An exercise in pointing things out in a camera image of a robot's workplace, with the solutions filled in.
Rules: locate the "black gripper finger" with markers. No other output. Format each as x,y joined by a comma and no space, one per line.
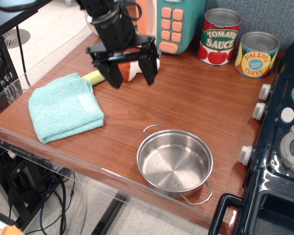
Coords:
112,74
148,66

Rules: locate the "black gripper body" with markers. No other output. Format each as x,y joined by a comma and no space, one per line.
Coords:
119,41

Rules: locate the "brown white plush mushroom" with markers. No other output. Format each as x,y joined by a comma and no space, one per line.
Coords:
129,70

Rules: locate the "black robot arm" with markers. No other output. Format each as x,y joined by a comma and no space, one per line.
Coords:
119,41

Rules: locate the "white stove knob top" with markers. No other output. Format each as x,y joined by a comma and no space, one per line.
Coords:
264,92

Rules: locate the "white stove knob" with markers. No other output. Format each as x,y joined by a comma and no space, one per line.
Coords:
264,92
245,154
258,111

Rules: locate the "yellow green plush corn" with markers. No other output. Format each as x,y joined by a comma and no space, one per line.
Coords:
94,77

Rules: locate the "teal toy microwave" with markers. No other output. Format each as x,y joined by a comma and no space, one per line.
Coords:
173,23

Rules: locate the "light blue folded towel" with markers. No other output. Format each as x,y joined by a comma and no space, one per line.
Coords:
64,107

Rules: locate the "tomato sauce can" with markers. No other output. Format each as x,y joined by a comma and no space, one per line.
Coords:
219,34

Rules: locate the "stainless steel pot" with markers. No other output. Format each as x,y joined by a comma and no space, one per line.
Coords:
175,163

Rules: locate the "pineapple slices can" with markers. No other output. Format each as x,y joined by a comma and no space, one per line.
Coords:
256,54

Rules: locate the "white stove knob middle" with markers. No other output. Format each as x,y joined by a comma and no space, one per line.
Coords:
258,111

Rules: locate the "white stove knob bottom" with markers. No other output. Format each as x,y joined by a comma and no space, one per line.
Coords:
245,154

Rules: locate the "dark blue toy stove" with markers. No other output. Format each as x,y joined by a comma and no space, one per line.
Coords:
267,204

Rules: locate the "black desk frame left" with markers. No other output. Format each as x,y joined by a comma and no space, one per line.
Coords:
8,75

